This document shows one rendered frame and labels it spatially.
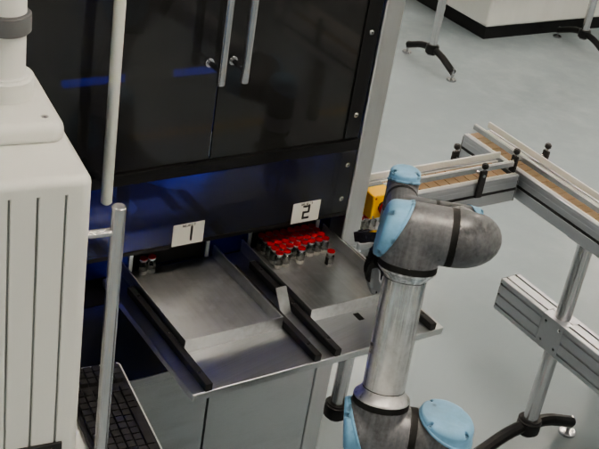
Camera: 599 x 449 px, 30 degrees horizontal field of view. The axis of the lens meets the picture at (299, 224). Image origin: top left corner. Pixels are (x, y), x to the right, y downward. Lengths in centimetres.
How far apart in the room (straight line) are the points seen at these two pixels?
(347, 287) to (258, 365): 42
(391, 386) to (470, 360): 204
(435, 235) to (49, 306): 72
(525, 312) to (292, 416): 86
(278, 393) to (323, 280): 48
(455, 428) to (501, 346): 213
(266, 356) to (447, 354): 177
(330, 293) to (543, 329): 101
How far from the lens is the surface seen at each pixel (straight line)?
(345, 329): 270
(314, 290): 282
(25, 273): 187
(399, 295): 216
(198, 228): 271
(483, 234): 214
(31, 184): 179
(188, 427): 311
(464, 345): 433
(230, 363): 253
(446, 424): 227
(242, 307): 271
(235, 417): 318
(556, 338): 359
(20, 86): 194
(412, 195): 255
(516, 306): 369
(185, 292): 274
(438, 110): 629
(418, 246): 212
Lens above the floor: 241
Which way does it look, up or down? 30 degrees down
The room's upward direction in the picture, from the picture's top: 10 degrees clockwise
